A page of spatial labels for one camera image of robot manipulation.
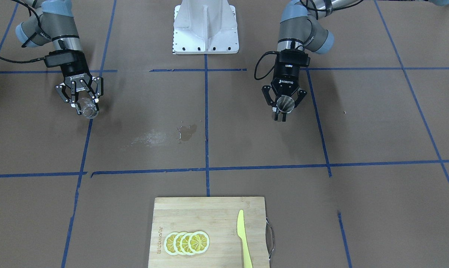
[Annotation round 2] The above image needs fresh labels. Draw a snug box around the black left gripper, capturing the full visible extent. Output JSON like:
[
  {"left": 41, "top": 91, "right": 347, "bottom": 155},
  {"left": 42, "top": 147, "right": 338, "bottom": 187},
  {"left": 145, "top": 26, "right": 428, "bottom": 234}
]
[{"left": 262, "top": 51, "right": 307, "bottom": 122}]

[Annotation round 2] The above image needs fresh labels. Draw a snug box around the yellow plastic knife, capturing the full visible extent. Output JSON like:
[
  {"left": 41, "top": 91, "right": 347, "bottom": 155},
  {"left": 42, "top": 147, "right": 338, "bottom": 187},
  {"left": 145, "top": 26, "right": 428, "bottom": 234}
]
[{"left": 237, "top": 209, "right": 253, "bottom": 268}]

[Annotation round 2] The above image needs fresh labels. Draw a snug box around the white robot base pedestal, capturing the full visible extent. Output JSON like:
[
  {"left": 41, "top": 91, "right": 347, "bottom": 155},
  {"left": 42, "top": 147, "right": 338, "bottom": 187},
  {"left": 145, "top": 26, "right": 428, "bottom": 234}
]
[{"left": 172, "top": 0, "right": 240, "bottom": 55}]

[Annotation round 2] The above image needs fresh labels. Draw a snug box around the lemon slice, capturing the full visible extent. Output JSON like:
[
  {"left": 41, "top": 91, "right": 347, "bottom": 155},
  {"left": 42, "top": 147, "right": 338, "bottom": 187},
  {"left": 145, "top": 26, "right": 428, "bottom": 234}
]
[
  {"left": 173, "top": 232, "right": 186, "bottom": 255},
  {"left": 164, "top": 232, "right": 178, "bottom": 256},
  {"left": 179, "top": 233, "right": 194, "bottom": 256},
  {"left": 188, "top": 231, "right": 210, "bottom": 254}
]

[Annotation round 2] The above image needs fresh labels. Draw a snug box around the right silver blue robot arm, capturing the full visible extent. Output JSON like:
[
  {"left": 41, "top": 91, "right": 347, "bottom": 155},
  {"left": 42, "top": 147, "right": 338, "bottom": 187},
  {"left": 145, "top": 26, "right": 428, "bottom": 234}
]
[{"left": 15, "top": 0, "right": 103, "bottom": 119}]

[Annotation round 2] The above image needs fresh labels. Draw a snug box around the bamboo cutting board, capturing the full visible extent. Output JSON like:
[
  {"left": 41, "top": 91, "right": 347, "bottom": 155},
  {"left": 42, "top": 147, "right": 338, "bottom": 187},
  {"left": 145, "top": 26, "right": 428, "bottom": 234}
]
[{"left": 148, "top": 197, "right": 270, "bottom": 268}]

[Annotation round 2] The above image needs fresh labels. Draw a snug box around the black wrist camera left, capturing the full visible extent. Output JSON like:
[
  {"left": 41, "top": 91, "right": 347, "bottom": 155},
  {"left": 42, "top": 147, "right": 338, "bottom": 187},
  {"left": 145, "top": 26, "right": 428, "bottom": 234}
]
[{"left": 275, "top": 49, "right": 310, "bottom": 67}]

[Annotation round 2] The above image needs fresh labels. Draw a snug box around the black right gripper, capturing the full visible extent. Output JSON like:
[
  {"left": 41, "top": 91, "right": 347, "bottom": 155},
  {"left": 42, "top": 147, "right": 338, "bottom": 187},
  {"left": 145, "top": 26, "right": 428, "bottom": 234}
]
[{"left": 55, "top": 56, "right": 104, "bottom": 114}]

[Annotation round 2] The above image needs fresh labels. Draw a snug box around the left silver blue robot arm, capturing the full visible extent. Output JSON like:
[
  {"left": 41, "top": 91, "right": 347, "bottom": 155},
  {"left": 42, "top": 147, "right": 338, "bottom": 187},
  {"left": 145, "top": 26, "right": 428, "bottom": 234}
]
[{"left": 262, "top": 0, "right": 360, "bottom": 122}]

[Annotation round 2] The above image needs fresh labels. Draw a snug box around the clear glass cup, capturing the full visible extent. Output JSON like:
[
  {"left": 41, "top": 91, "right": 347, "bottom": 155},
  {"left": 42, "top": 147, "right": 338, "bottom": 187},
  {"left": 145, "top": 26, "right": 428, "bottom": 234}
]
[{"left": 79, "top": 98, "right": 99, "bottom": 120}]

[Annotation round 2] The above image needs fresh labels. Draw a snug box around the steel jigger measuring cup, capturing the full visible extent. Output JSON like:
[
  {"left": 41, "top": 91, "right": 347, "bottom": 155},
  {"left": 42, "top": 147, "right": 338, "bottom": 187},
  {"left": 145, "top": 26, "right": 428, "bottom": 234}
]
[{"left": 274, "top": 95, "right": 295, "bottom": 114}]

